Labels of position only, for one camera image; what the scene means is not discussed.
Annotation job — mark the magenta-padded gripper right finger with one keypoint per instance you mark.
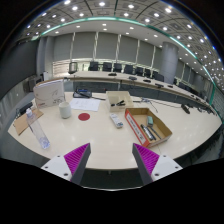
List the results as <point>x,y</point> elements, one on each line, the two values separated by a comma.
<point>148,159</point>

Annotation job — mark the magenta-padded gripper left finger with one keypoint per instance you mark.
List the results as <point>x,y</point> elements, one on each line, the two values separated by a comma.
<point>75,159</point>

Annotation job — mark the clear plastic water bottle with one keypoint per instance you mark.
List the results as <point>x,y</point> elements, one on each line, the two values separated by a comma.
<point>38,131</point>

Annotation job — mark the black marker pen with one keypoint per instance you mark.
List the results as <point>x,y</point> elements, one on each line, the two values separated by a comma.
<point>147,132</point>

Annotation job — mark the cardboard box with red side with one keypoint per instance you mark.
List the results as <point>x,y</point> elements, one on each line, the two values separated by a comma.
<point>136,128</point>

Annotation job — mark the small teal item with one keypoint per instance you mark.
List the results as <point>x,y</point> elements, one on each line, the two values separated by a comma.
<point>150,120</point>

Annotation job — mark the flat round red coaster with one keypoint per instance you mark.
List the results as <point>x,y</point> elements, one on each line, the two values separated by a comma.
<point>84,116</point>

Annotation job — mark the white ceramic mug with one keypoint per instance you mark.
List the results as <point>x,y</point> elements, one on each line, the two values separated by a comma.
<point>65,110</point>

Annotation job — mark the small white labelled pack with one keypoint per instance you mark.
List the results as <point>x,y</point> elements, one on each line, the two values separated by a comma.
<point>116,120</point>

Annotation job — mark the white paper sheet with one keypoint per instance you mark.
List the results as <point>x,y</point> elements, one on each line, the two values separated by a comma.
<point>85,104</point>

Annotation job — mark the beige desk organizer box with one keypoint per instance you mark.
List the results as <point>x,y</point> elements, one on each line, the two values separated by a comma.
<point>128,101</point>

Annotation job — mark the black tool in organizer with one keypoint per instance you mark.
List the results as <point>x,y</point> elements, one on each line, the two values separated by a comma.
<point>119,103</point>

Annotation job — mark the brown cardboard sheet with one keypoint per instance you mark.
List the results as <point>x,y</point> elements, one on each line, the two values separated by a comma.
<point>20,124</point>

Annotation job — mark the black desk microphone unit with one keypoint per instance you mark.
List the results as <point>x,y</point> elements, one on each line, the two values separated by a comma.
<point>82,93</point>

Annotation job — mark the white printed carton box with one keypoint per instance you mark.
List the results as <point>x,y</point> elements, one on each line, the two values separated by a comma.
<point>48,94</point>

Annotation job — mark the row of black office chairs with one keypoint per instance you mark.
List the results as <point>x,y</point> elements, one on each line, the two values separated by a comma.
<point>107,66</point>

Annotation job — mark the round ceiling lights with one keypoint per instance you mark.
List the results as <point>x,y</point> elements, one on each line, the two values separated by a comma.
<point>101,4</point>

